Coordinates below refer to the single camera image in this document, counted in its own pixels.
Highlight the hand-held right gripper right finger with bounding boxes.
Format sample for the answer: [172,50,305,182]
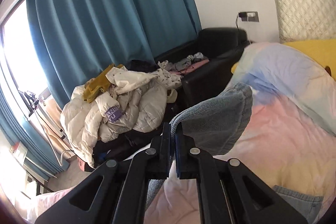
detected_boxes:
[175,124,309,224]

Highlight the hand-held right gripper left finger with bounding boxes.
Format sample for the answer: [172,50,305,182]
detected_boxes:
[34,122,175,224]

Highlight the blue denim jeans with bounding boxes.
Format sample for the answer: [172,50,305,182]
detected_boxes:
[143,82,324,224]

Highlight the pile of light clothes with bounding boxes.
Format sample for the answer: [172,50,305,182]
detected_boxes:
[157,52,210,75]

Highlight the black garment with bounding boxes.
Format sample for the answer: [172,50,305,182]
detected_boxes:
[93,105,175,168]

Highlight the cream puffer jacket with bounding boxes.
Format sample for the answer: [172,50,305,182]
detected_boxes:
[60,67,184,168]

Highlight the mustard yellow garment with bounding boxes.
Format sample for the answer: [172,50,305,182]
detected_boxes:
[83,64,124,103]

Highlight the pastel patterned duvet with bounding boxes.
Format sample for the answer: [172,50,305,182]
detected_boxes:
[26,42,336,224]

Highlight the black leather sofa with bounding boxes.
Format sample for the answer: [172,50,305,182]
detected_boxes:
[131,27,252,114]

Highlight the garment steamer stand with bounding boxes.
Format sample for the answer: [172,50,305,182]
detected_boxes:
[24,91,72,167]

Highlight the narrow teal curtain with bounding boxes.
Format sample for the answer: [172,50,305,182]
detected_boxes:
[0,86,70,180]

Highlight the wide teal curtain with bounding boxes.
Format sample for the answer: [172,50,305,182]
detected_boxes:
[24,0,202,102]

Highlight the yellow pillow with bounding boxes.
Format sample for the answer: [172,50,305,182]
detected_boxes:
[231,39,336,75]

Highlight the window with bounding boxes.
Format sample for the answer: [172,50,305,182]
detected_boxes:
[0,0,50,109]

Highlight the quilted cream headboard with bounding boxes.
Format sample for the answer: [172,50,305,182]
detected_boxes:
[273,0,336,44]

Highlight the wall outlet with charger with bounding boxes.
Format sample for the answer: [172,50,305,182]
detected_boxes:
[238,11,260,22]

